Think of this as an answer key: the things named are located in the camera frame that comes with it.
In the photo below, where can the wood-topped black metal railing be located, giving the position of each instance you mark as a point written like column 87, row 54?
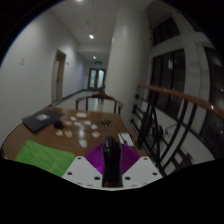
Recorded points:
column 186, row 100

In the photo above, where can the small pale flat piece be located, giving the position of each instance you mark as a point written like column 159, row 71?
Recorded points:
column 77, row 123
column 68, row 133
column 68, row 123
column 59, row 132
column 87, row 122
column 95, row 134
column 72, row 118
column 94, row 126

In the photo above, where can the white flat box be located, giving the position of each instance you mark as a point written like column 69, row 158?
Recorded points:
column 81, row 115

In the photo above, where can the dark framed window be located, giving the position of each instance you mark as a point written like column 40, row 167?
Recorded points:
column 176, row 73

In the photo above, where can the black closed laptop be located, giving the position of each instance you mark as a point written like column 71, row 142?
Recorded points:
column 41, row 119

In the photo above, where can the white wall switch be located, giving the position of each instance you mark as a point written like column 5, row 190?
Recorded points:
column 22, row 61

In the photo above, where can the glass double door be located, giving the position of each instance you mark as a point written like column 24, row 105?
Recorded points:
column 96, row 79

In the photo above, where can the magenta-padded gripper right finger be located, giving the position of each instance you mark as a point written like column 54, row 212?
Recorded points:
column 141, row 170

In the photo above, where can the beige side door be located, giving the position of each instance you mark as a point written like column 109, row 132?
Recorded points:
column 58, row 78

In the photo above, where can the small black box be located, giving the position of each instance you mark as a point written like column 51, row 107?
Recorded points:
column 58, row 124

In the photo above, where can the black computer mouse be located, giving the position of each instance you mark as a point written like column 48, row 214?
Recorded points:
column 112, row 160

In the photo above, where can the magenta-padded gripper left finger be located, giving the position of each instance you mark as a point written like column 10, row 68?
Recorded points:
column 81, row 170

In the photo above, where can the small white oval piece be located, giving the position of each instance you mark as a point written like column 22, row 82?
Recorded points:
column 83, row 143

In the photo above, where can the green mouse pad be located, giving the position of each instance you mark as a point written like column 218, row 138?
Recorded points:
column 43, row 156

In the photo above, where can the ceiling lights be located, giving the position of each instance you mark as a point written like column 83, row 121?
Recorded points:
column 91, row 36

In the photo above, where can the wooden armchair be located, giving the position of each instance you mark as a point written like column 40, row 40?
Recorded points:
column 100, row 97

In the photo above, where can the green exit sign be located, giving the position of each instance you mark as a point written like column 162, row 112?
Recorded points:
column 97, row 62

